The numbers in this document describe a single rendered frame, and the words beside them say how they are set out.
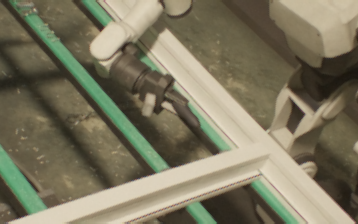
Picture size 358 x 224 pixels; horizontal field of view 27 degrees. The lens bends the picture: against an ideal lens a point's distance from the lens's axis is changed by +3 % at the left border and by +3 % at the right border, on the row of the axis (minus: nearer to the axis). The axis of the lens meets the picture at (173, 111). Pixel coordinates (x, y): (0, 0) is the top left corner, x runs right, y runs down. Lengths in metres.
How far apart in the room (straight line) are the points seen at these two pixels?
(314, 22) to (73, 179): 1.36
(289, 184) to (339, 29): 0.39
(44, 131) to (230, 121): 1.28
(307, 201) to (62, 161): 1.36
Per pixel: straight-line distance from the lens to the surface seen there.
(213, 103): 1.94
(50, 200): 1.96
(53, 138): 3.01
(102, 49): 1.88
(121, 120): 1.83
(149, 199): 1.59
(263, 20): 4.27
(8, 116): 3.06
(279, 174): 1.83
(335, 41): 1.85
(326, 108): 2.17
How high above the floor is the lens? 2.01
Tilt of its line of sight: 37 degrees down
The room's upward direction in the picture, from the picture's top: 24 degrees clockwise
